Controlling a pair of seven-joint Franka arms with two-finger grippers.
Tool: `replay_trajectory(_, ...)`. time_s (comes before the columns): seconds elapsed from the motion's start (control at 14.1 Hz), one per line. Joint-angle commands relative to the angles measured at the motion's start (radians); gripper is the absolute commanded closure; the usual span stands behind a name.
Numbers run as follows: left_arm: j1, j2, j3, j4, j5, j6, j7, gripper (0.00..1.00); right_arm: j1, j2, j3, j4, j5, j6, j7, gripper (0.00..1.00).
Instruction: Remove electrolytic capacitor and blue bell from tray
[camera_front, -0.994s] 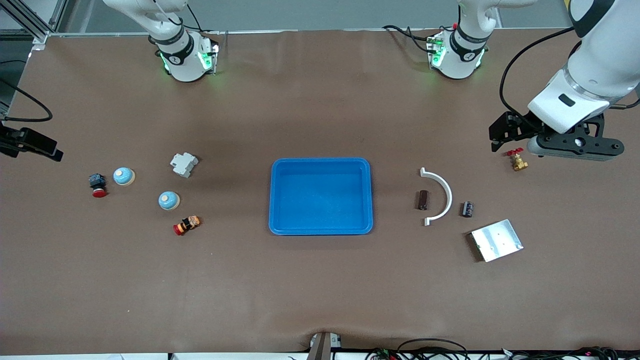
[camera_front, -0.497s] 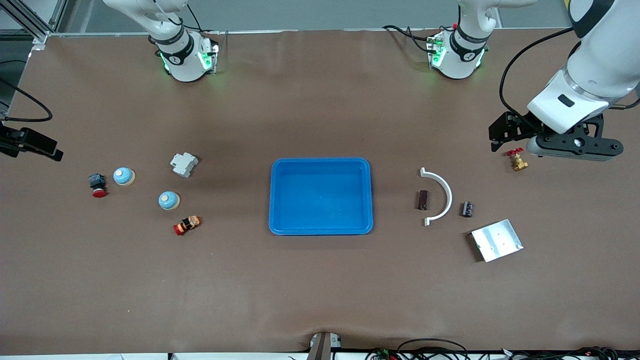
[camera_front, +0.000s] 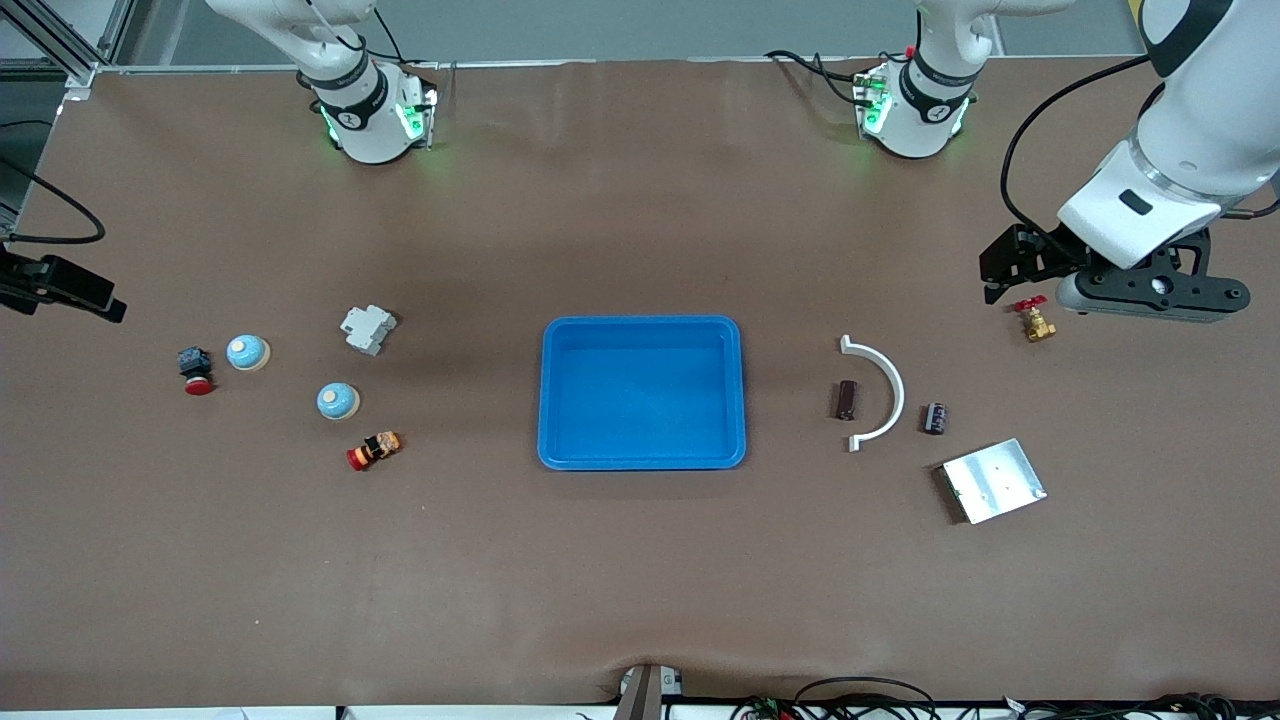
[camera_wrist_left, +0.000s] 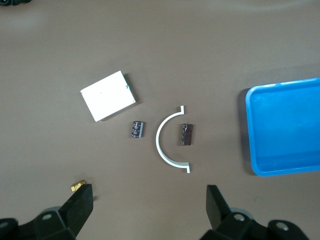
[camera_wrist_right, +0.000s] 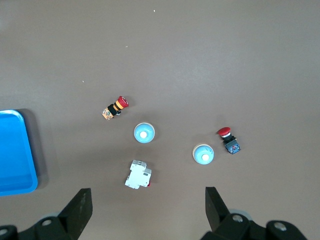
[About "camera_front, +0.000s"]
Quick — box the red mushroom push button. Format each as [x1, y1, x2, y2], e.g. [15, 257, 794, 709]
[177, 346, 215, 397]

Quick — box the square aluminium plate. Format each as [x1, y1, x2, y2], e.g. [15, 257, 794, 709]
[940, 438, 1048, 526]

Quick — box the white circuit breaker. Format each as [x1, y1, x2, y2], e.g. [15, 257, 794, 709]
[339, 304, 398, 357]

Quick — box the red yellow emergency stop button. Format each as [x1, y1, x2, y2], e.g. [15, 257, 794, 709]
[346, 431, 403, 473]

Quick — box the blue plastic tray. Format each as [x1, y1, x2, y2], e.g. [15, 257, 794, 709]
[537, 315, 748, 472]

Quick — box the brown table mat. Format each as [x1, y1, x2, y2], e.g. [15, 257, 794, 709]
[0, 55, 1280, 713]

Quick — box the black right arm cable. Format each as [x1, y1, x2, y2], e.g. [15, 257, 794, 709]
[0, 155, 106, 245]

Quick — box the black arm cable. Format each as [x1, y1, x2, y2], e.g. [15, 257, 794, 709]
[0, 155, 106, 245]
[1002, 52, 1156, 251]

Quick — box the brass valve red handle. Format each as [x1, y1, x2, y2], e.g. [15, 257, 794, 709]
[1012, 295, 1058, 344]

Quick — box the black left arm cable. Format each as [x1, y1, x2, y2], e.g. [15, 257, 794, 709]
[1002, 52, 1156, 251]

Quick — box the white curved bracket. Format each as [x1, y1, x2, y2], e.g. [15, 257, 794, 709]
[839, 335, 907, 453]

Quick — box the aluminium frame profile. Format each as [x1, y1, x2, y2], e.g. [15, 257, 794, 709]
[0, 0, 101, 96]

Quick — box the black base cable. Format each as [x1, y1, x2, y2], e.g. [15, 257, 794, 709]
[765, 50, 866, 106]

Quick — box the black cable bundle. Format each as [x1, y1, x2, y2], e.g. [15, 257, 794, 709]
[1000, 692, 1241, 720]
[730, 677, 941, 720]

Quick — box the metal mounting post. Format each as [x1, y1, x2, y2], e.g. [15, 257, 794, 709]
[617, 664, 663, 720]

